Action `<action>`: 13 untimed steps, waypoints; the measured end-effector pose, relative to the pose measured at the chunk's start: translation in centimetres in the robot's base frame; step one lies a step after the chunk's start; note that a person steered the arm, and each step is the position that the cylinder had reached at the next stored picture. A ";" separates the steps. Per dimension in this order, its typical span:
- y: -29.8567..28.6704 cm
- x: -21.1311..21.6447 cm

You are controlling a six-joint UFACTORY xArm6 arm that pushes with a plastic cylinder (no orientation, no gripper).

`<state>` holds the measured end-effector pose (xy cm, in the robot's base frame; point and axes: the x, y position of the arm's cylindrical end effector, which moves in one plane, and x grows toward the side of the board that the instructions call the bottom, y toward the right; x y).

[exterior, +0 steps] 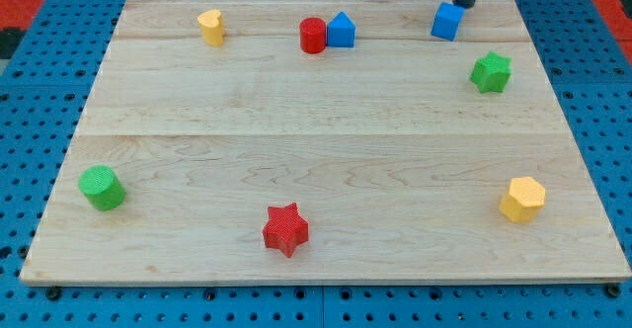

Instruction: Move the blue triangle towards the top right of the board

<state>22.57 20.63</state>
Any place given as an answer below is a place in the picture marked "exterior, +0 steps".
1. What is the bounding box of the red cylinder block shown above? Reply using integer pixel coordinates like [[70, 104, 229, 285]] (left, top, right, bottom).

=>
[[299, 17, 327, 54]]

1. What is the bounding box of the blue cube block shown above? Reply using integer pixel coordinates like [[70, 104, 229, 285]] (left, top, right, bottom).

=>
[[431, 2, 465, 41]]

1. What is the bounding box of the yellow heart block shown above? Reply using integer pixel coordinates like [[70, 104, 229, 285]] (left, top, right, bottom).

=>
[[197, 9, 225, 47]]

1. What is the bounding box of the green cylinder block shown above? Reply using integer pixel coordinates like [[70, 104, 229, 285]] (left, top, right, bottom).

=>
[[78, 165, 126, 211]]

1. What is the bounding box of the wooden board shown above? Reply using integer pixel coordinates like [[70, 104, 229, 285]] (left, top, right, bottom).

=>
[[21, 0, 631, 287]]

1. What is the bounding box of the red star block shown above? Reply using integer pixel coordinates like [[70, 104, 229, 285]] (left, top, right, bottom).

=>
[[262, 203, 309, 258]]

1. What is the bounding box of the yellow hexagon block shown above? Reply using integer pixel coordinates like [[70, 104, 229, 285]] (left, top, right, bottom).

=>
[[499, 177, 546, 222]]

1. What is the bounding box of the blue triangle block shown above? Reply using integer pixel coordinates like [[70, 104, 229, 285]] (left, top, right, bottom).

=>
[[326, 12, 356, 48]]

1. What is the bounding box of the green star block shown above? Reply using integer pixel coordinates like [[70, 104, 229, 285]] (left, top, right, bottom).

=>
[[469, 51, 512, 93]]

